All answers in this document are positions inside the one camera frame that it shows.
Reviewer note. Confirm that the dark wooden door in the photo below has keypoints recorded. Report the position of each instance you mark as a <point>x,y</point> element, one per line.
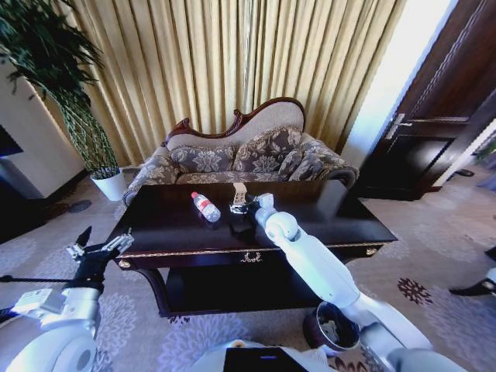
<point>434,116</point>

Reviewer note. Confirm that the dark wooden coffee table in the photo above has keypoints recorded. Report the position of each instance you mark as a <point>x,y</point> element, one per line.
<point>182,232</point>

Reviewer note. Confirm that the round dark floor socket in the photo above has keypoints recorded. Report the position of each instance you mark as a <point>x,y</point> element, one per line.
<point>80,206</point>

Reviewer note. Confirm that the floral upholstered wooden sofa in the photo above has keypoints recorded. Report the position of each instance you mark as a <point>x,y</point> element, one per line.
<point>193,137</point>

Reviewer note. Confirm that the long floral sofa cushion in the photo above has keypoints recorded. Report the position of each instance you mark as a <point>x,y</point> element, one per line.
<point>201,159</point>

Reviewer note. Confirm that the white wall cabinet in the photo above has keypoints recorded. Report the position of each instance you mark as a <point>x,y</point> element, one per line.
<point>35,139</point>

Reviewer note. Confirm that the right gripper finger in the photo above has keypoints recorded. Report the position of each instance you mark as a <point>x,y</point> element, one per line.
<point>236,208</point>

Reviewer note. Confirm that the small floral sofa cushion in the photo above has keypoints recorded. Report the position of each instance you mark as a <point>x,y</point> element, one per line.
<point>300,164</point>

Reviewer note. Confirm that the golden pleated curtain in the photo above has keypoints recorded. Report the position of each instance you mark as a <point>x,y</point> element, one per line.
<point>201,62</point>

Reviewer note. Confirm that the white plant pot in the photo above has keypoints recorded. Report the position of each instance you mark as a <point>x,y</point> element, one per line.
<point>110,187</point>

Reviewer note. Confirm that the tall green potted plant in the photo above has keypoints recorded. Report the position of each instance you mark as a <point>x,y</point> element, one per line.
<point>42,46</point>

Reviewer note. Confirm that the dark television screen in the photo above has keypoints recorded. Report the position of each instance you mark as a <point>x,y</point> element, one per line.
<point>8,141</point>

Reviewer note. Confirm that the black and white device foot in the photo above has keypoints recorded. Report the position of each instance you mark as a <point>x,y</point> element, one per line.
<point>478,284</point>

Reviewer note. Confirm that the large floral sofa cushion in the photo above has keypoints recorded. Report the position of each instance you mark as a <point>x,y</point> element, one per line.
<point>267,149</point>

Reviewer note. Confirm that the dark round trash bin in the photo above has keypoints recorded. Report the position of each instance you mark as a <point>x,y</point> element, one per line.
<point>333,329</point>

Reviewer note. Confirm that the clear plastic water bottle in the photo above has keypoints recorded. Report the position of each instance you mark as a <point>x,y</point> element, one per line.
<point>205,206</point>

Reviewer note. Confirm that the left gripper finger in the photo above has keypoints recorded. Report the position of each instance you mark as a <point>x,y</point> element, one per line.
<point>80,243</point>
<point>119,242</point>

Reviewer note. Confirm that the white robot front shell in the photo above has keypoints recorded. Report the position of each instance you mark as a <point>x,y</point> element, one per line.
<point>255,358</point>

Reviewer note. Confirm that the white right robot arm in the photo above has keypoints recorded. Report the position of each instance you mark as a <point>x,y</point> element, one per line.
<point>317,267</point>

